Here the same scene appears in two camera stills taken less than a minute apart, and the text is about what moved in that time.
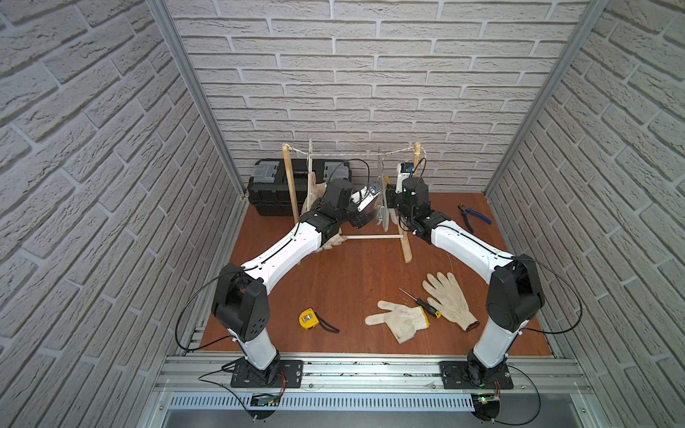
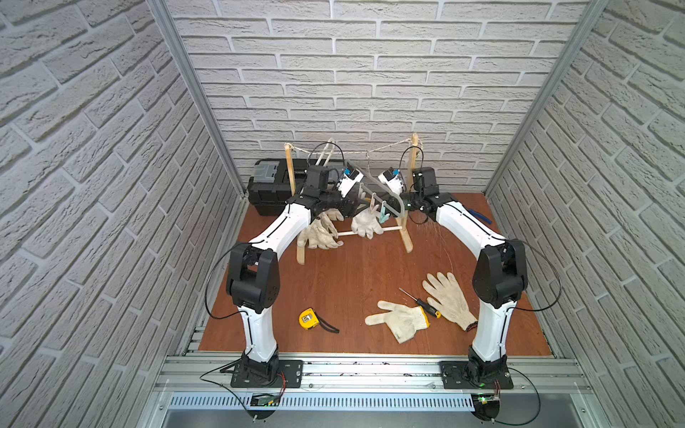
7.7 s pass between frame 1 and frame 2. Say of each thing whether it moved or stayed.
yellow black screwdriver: stayed
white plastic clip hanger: moved
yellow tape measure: stayed
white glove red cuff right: stayed
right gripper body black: moved
